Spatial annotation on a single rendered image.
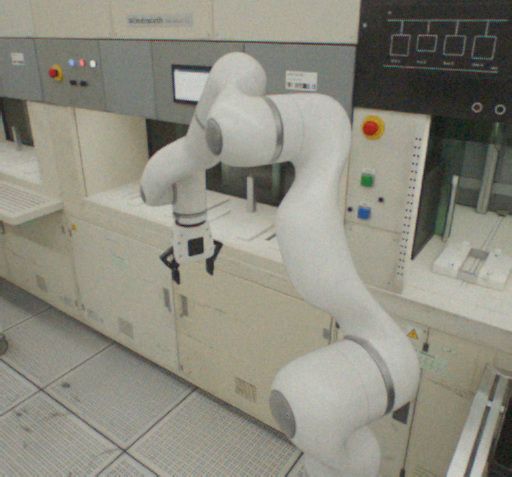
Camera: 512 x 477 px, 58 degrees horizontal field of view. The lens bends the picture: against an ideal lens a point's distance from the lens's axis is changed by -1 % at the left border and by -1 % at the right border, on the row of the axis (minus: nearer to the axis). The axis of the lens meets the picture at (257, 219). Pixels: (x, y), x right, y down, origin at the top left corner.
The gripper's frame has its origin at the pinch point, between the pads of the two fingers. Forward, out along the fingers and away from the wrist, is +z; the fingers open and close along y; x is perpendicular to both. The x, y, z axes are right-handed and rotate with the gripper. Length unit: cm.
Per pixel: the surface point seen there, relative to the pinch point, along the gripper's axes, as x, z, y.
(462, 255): -15, 11, 90
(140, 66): 74, -46, 13
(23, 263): 184, 72, -38
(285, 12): 19, -63, 39
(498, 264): -25, 11, 94
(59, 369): 112, 101, -32
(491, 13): -29, -62, 62
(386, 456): -22, 78, 58
